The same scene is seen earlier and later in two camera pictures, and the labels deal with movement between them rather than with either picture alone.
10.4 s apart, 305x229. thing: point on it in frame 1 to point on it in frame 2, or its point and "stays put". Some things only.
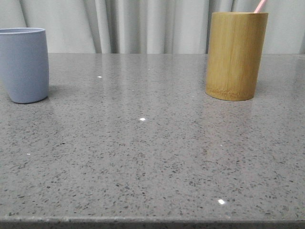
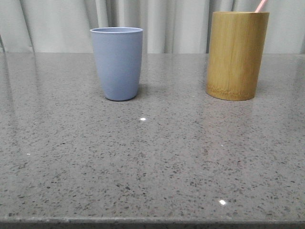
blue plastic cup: (24, 65) to (119, 51)
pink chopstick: (260, 6) stays put
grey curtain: (148, 26) stays put
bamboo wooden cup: (235, 47) stays put
